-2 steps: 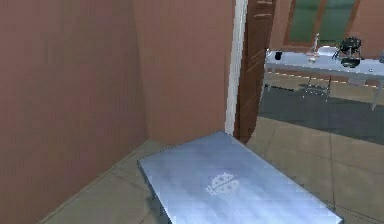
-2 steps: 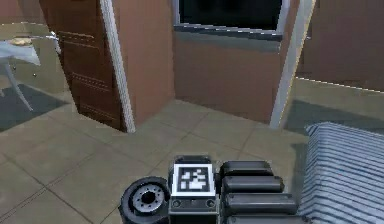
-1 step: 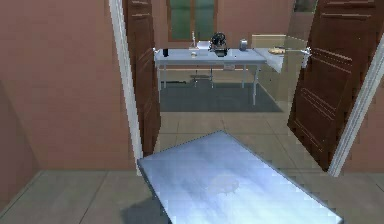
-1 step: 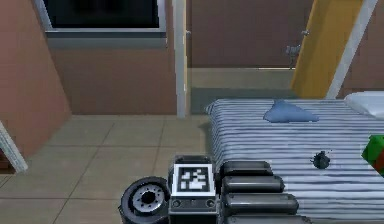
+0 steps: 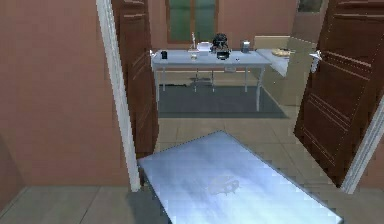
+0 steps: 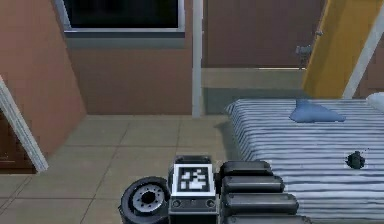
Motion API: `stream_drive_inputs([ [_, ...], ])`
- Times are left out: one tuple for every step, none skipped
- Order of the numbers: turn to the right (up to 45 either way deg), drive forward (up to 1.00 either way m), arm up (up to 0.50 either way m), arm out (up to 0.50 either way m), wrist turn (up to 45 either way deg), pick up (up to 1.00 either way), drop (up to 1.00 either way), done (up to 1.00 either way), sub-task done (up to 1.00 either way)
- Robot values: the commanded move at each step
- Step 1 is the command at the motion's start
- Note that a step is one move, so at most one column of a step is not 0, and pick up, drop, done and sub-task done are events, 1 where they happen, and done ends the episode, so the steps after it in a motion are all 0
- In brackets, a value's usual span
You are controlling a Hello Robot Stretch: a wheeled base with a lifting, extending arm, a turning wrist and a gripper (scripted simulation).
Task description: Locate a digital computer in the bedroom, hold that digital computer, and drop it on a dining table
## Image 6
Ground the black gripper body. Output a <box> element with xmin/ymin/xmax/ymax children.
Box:
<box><xmin>118</xmin><ymin>176</ymin><xmax>172</xmax><ymax>224</ymax></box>

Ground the blue white striped bed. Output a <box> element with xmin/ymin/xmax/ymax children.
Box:
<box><xmin>224</xmin><ymin>97</ymin><xmax>384</xmax><ymax>224</ymax></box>

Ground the blue crumpled cloth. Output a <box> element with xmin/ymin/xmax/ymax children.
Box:
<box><xmin>288</xmin><ymin>98</ymin><xmax>347</xmax><ymax>124</ymax></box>

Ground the small black round object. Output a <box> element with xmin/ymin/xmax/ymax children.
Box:
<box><xmin>345</xmin><ymin>150</ymin><xmax>366</xmax><ymax>170</ymax></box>

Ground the yellow room door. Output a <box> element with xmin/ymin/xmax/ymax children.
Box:
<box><xmin>301</xmin><ymin>0</ymin><xmax>384</xmax><ymax>100</ymax></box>

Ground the white pillow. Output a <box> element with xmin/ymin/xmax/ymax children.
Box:
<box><xmin>365</xmin><ymin>92</ymin><xmax>384</xmax><ymax>112</ymax></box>

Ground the grey door handle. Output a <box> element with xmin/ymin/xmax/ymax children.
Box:
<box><xmin>295</xmin><ymin>44</ymin><xmax>313</xmax><ymax>58</ymax></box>

